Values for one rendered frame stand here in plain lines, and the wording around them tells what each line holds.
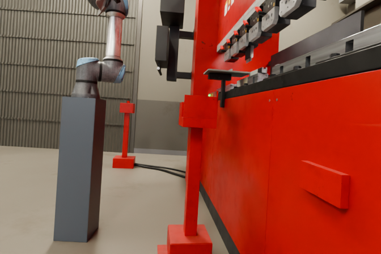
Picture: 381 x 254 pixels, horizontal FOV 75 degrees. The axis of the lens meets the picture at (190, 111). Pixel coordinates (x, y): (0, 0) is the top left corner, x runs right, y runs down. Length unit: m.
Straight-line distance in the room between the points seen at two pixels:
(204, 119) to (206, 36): 1.51
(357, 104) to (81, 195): 1.32
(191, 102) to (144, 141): 3.17
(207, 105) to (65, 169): 0.84
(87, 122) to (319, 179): 1.15
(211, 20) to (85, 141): 1.72
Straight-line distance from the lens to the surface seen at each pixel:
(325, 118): 0.68
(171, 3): 2.80
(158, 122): 4.23
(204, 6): 2.66
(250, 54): 1.66
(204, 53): 2.52
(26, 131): 4.94
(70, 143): 1.49
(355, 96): 0.61
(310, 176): 0.70
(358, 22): 1.72
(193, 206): 1.32
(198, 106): 1.16
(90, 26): 4.67
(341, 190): 0.62
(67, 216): 1.59
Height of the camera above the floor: 0.73
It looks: level
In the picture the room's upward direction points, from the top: 3 degrees clockwise
